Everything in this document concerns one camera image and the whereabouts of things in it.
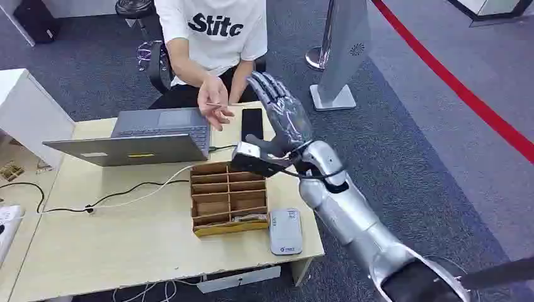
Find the person's right hand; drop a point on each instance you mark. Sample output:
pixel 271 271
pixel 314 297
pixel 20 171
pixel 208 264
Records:
pixel 213 102

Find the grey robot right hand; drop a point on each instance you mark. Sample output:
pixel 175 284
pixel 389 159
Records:
pixel 288 121

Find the small thin card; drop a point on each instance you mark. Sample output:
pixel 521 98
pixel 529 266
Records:
pixel 213 104

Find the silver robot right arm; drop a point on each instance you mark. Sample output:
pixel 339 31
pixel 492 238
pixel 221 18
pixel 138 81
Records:
pixel 350 212

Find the black smartphone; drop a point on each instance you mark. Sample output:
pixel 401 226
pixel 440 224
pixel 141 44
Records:
pixel 252 124

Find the person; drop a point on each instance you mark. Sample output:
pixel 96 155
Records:
pixel 217 37

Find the black office chair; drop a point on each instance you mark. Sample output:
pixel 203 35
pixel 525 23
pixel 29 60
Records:
pixel 156 66

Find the grey laptop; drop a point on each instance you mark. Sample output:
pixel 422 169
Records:
pixel 142 141

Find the silver standing kiosk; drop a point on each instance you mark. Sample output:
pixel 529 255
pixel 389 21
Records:
pixel 343 54

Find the wooden card box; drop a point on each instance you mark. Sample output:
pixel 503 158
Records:
pixel 227 200

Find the card with printed face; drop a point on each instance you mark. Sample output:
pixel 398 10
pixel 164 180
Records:
pixel 249 218

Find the white power bank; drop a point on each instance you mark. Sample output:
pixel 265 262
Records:
pixel 285 231

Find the black round stool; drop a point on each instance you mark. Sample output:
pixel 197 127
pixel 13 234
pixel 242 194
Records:
pixel 134 10

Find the pale wooden desk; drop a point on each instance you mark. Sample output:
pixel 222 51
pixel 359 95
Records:
pixel 125 241

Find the white cabinet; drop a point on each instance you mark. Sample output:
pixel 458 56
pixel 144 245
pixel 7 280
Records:
pixel 29 112

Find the black box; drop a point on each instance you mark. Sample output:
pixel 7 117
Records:
pixel 36 21

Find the dark display stand base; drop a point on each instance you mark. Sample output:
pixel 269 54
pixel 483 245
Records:
pixel 492 10

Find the white power strip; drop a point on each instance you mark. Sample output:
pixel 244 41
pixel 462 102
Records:
pixel 7 229

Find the chrome stanchion post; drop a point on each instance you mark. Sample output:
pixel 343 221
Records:
pixel 321 41

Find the white bracket under desk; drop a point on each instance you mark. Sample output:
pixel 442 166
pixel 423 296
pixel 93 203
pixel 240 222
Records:
pixel 238 279

